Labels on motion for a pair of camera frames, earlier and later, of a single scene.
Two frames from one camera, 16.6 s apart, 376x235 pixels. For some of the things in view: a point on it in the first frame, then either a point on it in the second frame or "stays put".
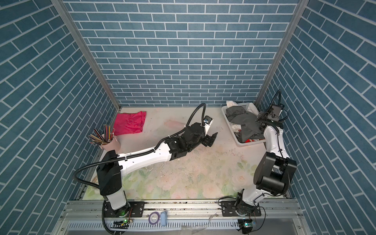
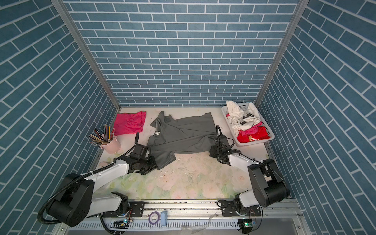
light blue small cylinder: x=163 y=219 stays put
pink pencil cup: x=114 y=145 stays put
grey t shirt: x=251 y=129 → x=172 y=136
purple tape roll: x=158 y=216 stays put
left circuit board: x=122 y=224 stays put
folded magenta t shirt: x=129 y=123 stays put
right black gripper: x=261 y=116 → x=212 y=151
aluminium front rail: x=88 y=217 stays put
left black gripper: x=209 y=139 → x=153 y=165
